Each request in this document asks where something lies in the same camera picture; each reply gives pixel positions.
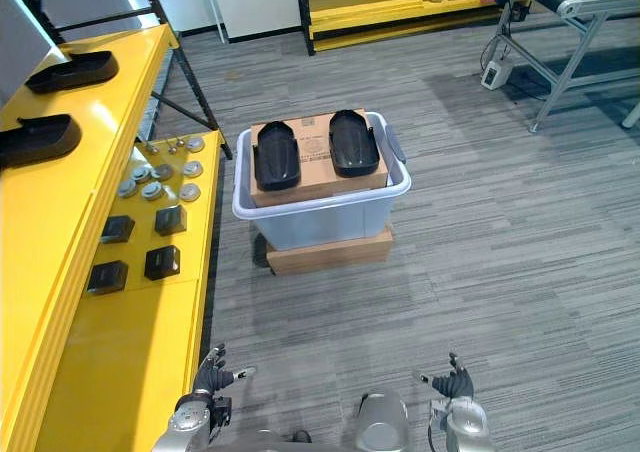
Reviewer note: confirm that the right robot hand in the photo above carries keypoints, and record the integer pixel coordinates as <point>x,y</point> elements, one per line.
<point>454,384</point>

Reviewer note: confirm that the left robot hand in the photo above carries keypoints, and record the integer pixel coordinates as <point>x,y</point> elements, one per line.
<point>214,378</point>

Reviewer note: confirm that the low yellow shelf rack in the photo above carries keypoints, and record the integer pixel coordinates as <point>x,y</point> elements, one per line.
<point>380,7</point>

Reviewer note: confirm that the silver robot leg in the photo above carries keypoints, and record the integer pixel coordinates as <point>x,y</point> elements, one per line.
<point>382,419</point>

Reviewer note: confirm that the small black square box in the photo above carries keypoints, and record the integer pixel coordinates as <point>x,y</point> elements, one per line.
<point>117,228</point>
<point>171,220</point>
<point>162,263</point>
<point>107,277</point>

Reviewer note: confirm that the flat brown cardboard box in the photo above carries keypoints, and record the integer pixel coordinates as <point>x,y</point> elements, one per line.
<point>330,257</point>

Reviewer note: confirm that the round grey metal part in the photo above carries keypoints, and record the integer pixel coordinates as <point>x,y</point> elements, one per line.
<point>192,168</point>
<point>140,173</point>
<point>190,191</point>
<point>162,172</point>
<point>126,188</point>
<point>195,145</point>
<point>152,190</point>

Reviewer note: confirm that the pale blue plastic bin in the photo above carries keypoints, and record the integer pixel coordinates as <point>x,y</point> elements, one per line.
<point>320,219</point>

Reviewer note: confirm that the black plastic housing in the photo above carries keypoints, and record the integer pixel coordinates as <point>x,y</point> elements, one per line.
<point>37,139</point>
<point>75,72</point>
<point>353,144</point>
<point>276,157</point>

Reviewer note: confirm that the small grey metal part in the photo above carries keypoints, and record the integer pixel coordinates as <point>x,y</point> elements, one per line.
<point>174,145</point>

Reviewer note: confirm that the brown cardboard box with print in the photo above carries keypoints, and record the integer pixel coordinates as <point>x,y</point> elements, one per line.
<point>315,147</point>

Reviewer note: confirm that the white power box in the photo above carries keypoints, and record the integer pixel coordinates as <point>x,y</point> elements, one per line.
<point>495,74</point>

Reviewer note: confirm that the black control box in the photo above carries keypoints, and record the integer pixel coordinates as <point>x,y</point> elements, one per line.
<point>518,12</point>

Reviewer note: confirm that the white panel board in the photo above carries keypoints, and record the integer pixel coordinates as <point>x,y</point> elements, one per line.
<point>255,2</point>

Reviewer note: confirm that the grey white board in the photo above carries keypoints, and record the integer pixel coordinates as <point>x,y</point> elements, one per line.
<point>22,47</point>

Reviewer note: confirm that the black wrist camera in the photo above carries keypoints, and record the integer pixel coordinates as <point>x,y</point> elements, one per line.
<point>223,413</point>

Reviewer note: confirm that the yellow shelf unit black frame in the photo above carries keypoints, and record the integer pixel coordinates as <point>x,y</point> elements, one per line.
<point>60,252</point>

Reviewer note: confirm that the conveyor table aluminium frame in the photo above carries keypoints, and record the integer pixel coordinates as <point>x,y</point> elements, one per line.
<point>575,4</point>

